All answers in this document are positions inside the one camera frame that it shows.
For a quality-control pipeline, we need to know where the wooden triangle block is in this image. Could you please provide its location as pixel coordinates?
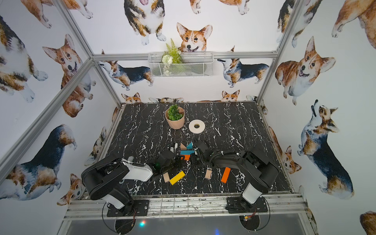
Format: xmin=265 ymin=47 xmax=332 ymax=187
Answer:
xmin=180 ymin=143 xmax=187 ymax=150

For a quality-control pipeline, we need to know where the teal long block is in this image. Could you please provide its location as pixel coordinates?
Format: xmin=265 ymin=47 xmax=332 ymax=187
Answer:
xmin=180 ymin=150 xmax=195 ymax=155

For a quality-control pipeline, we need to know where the small teal block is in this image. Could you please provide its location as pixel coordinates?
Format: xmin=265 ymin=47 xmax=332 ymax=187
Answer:
xmin=187 ymin=142 xmax=193 ymax=150

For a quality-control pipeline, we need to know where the natural wood block right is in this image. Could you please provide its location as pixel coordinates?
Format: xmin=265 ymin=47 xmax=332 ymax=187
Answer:
xmin=205 ymin=169 xmax=212 ymax=180

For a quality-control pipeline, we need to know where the small natural wood block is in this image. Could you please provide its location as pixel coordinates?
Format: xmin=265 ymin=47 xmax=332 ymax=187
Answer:
xmin=163 ymin=172 xmax=170 ymax=183

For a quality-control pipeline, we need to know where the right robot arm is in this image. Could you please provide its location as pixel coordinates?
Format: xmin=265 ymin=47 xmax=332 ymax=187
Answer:
xmin=193 ymin=139 xmax=279 ymax=204

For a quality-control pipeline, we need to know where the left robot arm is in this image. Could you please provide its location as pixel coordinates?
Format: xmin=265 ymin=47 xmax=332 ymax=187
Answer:
xmin=81 ymin=150 xmax=176 ymax=212

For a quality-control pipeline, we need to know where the yellow long block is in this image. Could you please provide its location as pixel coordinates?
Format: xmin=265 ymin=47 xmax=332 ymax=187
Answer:
xmin=169 ymin=171 xmax=185 ymax=185

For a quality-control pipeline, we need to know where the green fern with white flower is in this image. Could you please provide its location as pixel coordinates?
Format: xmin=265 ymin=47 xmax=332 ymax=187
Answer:
xmin=161 ymin=39 xmax=184 ymax=76

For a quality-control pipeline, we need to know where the white wire wall basket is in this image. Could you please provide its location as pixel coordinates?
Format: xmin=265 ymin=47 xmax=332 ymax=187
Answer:
xmin=148 ymin=52 xmax=214 ymax=78

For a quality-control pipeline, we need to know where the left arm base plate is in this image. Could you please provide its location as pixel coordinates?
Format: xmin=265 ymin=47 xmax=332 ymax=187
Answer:
xmin=107 ymin=200 xmax=150 ymax=217

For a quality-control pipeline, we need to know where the white tape roll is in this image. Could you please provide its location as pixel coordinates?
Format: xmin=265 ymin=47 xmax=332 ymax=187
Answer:
xmin=189 ymin=119 xmax=206 ymax=134

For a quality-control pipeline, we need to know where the pink potted green plant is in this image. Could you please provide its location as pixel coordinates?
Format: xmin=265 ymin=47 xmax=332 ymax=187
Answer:
xmin=165 ymin=104 xmax=185 ymax=130

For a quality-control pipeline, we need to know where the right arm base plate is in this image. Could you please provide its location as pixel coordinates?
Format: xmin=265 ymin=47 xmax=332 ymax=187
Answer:
xmin=225 ymin=196 xmax=268 ymax=213

